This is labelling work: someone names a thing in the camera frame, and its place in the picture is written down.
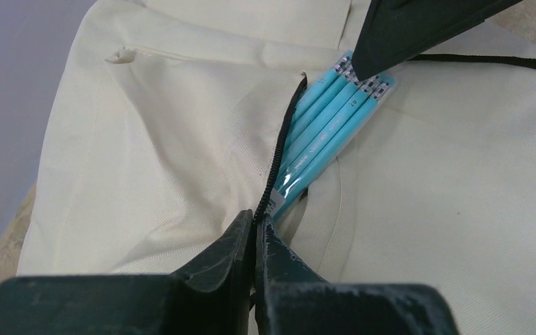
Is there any blue pencil pack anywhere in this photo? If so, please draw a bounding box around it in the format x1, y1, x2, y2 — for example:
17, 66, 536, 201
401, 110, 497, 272
265, 51, 396, 219

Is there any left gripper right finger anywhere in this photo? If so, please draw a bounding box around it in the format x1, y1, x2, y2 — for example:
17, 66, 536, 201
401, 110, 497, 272
255, 216, 459, 334

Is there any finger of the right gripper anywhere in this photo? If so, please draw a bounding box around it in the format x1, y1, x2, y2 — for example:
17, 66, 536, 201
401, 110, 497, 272
352, 0, 518, 80

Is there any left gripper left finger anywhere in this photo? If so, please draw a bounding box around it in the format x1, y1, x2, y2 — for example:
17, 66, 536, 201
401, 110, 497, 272
0, 210, 253, 334

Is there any cream canvas backpack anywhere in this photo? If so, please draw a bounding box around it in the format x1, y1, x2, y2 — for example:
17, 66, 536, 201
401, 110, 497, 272
17, 1, 536, 334

